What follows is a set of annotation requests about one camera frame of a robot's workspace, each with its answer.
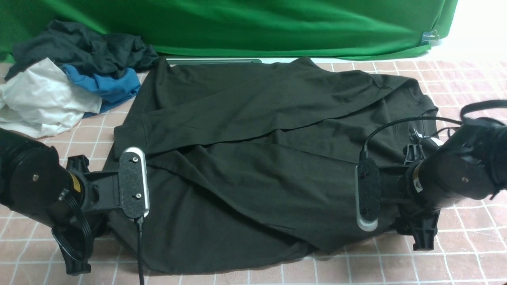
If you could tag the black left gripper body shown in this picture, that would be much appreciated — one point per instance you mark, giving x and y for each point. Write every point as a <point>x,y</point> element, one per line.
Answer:
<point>77,219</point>

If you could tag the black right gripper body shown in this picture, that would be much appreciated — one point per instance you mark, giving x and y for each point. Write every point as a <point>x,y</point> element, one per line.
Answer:
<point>416,217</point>

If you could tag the dark gray long-sleeve top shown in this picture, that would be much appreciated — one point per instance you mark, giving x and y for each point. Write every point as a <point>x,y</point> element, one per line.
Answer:
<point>249,165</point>

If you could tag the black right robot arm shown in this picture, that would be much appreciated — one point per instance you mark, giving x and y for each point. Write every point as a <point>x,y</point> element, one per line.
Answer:
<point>470,164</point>

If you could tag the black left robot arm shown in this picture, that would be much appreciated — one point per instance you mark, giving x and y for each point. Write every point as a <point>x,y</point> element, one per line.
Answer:
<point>32,178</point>

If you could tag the pink checkered tablecloth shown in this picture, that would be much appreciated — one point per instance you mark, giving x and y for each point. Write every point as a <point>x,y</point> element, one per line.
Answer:
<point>470,246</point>

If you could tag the crumpled blue garment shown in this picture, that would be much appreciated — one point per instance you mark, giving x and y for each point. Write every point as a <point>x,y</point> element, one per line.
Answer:
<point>113,92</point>

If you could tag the crumpled white garment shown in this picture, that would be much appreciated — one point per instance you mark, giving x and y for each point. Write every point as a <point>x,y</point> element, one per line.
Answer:
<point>42,102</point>

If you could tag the crumpled black garment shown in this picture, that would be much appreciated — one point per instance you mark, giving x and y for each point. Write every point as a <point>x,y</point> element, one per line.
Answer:
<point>72,43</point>

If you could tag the blue binder clip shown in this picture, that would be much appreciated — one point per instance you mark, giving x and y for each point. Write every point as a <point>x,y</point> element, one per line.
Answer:
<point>429,37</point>

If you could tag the green backdrop cloth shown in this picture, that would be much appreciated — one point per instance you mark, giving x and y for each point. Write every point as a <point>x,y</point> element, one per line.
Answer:
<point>345,29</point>

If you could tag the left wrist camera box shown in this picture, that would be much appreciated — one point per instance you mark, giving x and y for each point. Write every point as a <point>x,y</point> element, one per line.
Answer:
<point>134,191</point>

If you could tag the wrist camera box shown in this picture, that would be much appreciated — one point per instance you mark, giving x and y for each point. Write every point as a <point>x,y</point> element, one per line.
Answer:
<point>134,191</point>
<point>367,194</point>

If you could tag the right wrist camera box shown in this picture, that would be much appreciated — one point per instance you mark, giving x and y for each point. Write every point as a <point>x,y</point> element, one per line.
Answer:
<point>367,194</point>

